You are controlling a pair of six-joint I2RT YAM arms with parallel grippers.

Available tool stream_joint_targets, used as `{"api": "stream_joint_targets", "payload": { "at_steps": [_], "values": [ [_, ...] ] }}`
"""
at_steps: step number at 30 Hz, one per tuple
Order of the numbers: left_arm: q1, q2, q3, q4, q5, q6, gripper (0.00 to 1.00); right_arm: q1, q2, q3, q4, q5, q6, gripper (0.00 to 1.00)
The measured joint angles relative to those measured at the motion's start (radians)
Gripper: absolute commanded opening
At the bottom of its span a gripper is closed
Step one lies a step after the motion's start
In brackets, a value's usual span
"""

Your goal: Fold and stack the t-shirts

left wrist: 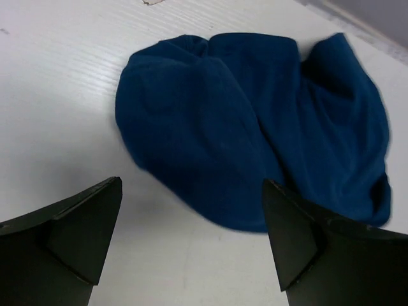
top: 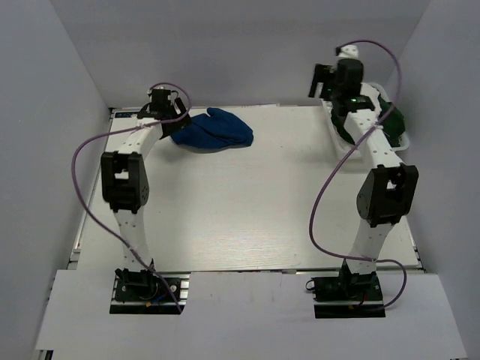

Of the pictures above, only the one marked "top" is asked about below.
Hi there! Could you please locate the blue t shirt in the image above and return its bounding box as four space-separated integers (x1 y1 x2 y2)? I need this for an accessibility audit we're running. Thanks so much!
171 107 254 154

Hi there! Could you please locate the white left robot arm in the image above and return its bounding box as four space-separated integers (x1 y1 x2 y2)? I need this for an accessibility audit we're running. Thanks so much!
100 82 191 272

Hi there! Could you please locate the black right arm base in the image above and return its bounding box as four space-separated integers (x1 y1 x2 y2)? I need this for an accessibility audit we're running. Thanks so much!
305 277 386 319

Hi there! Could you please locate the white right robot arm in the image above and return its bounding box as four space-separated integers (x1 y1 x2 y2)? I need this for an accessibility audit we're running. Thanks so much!
309 40 419 299

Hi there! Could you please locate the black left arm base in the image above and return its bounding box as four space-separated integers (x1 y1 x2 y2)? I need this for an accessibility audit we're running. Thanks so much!
109 268 190 315

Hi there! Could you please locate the blue table label sticker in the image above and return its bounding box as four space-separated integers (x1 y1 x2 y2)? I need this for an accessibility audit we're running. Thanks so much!
114 112 138 119

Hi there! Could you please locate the white plastic laundry basket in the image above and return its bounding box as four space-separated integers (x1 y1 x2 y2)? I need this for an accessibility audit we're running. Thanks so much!
320 80 410 163

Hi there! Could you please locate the dark green t shirt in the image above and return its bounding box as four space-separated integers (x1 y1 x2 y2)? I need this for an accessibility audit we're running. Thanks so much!
331 108 406 148

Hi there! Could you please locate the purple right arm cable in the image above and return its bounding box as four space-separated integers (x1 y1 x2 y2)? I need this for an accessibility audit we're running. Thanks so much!
307 40 408 311

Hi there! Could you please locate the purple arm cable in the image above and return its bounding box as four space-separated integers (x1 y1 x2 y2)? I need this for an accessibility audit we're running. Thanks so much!
71 82 193 314
307 40 408 311

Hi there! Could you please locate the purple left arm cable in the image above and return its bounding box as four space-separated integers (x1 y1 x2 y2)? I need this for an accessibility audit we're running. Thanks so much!
71 82 193 314

